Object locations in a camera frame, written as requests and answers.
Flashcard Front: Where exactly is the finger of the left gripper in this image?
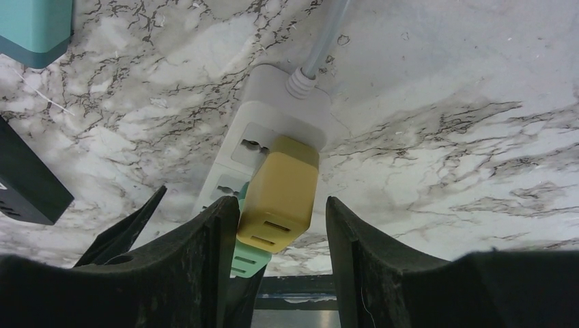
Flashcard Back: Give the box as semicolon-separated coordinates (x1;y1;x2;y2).
74;186;167;267

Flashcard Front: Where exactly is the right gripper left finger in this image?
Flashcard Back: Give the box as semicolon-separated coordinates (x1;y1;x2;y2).
1;197;261;327

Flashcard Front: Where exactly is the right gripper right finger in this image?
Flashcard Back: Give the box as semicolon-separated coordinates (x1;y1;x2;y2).
326;197;578;327

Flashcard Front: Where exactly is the black power strip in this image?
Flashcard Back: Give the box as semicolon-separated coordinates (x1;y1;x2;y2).
1;120;74;226

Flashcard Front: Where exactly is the yellow usb charger plug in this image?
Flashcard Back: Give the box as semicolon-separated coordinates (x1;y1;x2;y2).
237;136;320;254

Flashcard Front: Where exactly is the white power strip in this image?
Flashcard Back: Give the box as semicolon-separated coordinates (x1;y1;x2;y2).
193;64;330;216

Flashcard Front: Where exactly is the teal usb charger plug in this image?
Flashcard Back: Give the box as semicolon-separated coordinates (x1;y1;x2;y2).
1;0;74;69

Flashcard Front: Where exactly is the green usb charger plug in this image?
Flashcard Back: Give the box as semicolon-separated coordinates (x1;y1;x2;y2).
230;180;273;279

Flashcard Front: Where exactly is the black mounting rail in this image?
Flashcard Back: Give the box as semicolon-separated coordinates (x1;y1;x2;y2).
255;275;338;311

